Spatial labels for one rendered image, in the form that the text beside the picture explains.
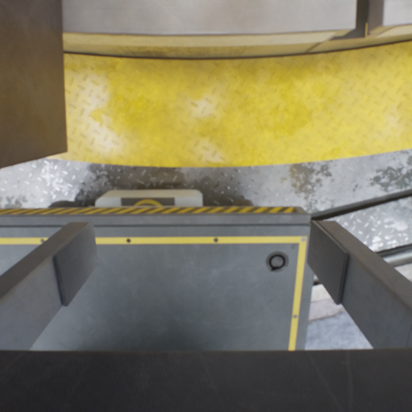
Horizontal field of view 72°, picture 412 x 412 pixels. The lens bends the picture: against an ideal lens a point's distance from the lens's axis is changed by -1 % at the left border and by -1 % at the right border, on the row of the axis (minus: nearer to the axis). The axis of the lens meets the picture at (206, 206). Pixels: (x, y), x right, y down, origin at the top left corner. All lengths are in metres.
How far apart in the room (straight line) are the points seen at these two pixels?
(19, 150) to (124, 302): 0.34
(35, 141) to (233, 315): 0.46
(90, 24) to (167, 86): 0.32
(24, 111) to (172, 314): 0.43
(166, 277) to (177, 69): 0.52
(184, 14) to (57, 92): 0.23
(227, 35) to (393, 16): 0.26
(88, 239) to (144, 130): 0.67
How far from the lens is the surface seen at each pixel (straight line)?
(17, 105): 0.43
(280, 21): 0.53
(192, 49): 0.73
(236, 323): 0.63
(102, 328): 0.67
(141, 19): 0.52
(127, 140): 0.83
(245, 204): 0.72
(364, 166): 0.93
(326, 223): 0.17
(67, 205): 0.82
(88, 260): 0.17
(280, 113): 0.83
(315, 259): 0.16
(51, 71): 0.51
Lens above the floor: 0.80
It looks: 73 degrees down
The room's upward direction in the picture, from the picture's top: 180 degrees counter-clockwise
